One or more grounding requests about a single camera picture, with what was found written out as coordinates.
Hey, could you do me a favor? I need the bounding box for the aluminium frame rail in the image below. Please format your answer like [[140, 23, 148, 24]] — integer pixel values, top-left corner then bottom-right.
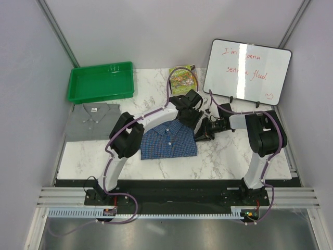
[[37, 187, 320, 209]]

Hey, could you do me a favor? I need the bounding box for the green treehouse book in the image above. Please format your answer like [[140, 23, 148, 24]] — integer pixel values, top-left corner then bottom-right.
[[169, 69, 198, 96]]

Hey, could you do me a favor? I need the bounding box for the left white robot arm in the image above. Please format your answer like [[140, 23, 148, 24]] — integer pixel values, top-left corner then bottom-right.
[[96, 90, 203, 205]]

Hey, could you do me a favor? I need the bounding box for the left light blue cable duct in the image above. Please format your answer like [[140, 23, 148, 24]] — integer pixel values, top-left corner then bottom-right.
[[48, 207, 117, 218]]

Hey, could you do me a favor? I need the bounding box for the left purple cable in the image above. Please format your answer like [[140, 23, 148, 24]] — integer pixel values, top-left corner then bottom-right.
[[48, 68, 200, 236]]

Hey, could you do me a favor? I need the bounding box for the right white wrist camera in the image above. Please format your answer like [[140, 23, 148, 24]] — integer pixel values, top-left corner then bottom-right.
[[202, 98, 211, 116]]

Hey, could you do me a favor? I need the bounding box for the folded grey shirt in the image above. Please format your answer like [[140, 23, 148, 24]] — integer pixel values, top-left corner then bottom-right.
[[65, 103, 121, 142]]

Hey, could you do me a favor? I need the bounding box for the white whiteboard with red writing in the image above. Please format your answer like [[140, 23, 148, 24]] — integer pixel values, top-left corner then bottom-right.
[[203, 39, 292, 106]]

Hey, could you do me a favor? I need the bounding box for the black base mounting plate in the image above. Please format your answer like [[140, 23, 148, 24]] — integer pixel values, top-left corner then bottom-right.
[[84, 180, 270, 215]]

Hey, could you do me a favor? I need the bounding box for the purple cable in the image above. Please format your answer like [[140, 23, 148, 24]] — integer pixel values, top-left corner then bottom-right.
[[48, 68, 200, 236], [208, 89, 284, 226]]

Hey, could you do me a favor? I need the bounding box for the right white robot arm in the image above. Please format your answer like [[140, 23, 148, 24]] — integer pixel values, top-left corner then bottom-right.
[[195, 104, 287, 205]]

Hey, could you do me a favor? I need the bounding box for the green plastic tray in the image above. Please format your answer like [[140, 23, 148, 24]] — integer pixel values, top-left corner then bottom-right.
[[67, 61, 134, 104]]

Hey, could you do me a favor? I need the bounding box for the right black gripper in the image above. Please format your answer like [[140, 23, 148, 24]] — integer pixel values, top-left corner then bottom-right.
[[191, 117, 226, 142]]

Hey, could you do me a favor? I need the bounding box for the blue plaid long sleeve shirt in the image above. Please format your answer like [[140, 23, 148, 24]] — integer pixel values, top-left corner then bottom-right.
[[140, 120, 198, 160]]

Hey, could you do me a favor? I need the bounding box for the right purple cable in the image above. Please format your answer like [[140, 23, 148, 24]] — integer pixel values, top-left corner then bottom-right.
[[208, 89, 284, 226]]

